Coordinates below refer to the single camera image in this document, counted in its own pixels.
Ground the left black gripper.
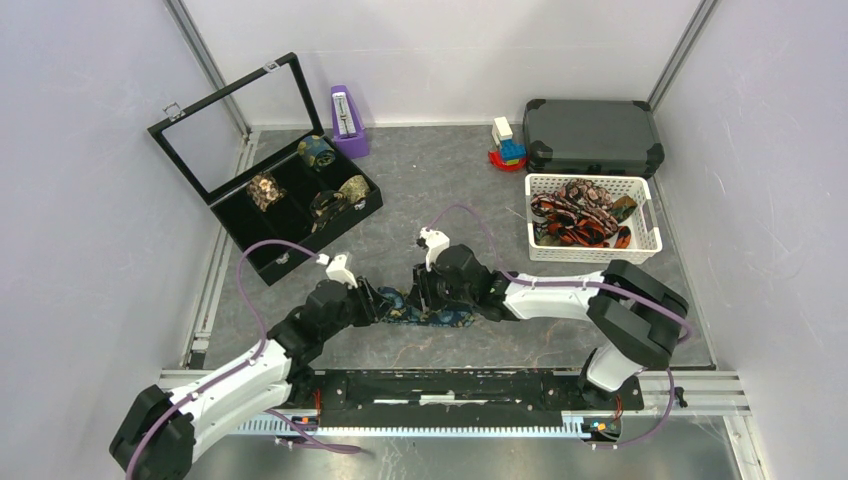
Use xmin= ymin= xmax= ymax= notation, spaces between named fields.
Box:
xmin=320 ymin=275 xmax=394 ymax=340

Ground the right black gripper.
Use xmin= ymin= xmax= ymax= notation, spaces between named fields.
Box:
xmin=405 ymin=259 xmax=475 ymax=312

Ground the blue yellow patterned tie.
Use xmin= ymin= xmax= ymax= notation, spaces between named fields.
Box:
xmin=377 ymin=286 xmax=475 ymax=328

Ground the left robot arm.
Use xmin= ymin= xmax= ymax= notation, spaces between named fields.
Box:
xmin=109 ymin=277 xmax=396 ymax=479

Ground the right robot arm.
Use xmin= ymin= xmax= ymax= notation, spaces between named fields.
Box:
xmin=415 ymin=245 xmax=692 ymax=408

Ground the rolled olive gold tie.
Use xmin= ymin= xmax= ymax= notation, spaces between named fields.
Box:
xmin=339 ymin=175 xmax=371 ymax=205

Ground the colourful toy block stack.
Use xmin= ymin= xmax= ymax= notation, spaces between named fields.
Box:
xmin=488 ymin=117 xmax=527 ymax=172

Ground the orange black tie pile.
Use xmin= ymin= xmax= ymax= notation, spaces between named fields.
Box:
xmin=530 ymin=179 xmax=637 ymax=249

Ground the white plastic basket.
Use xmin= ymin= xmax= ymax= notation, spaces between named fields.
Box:
xmin=524 ymin=174 xmax=662 ymax=264

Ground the rolled teal tie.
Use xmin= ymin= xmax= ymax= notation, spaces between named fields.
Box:
xmin=298 ymin=135 xmax=336 ymax=171

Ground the rolled brown floral tie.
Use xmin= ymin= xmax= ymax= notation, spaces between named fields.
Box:
xmin=246 ymin=172 xmax=288 ymax=212

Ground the purple metronome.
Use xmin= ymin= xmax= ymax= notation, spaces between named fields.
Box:
xmin=331 ymin=85 xmax=370 ymax=159

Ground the dark grey hard case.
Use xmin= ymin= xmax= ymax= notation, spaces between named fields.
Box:
xmin=522 ymin=98 xmax=665 ymax=179

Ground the black tie display box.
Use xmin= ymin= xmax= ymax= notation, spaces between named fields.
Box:
xmin=148 ymin=52 xmax=383 ymax=285

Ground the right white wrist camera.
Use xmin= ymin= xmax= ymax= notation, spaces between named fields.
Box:
xmin=416 ymin=227 xmax=450 ymax=272

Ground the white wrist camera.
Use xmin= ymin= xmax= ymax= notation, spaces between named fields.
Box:
xmin=416 ymin=227 xmax=450 ymax=272
xmin=316 ymin=253 xmax=358 ymax=288

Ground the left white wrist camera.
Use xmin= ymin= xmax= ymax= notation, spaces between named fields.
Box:
xmin=316 ymin=253 xmax=358 ymax=288

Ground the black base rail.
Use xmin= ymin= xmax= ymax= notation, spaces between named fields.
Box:
xmin=284 ymin=368 xmax=644 ymax=428

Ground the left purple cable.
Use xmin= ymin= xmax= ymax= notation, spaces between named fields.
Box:
xmin=124 ymin=239 xmax=364 ymax=480

